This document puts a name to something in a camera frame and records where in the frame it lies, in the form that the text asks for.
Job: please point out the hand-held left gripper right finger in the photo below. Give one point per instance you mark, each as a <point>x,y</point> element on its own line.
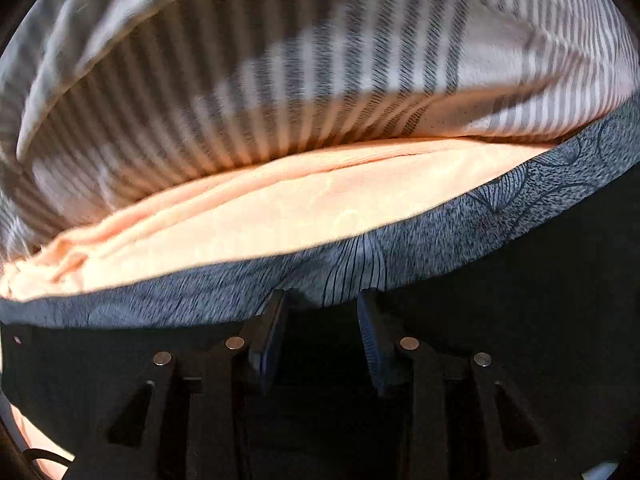
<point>372,340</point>

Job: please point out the grey white striped duvet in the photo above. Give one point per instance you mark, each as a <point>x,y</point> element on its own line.
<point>300,85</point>

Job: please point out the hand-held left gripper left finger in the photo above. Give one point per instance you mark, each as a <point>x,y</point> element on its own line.
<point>270,340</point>

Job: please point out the grey leaf-patterned bed sheet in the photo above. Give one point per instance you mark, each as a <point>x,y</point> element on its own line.
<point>425,245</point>

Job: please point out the peach pants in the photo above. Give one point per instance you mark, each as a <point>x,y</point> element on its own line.
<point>250,220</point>

